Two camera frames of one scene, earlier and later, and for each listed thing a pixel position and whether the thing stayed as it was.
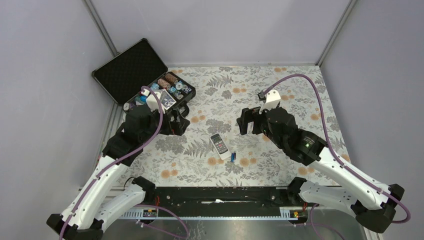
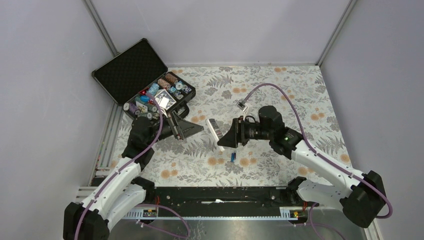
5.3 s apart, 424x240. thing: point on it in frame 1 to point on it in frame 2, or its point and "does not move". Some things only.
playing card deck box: [167, 100] does not move
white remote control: [220, 146] to [216, 131]
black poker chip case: [123, 76] does not move
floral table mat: [212, 151] does not move
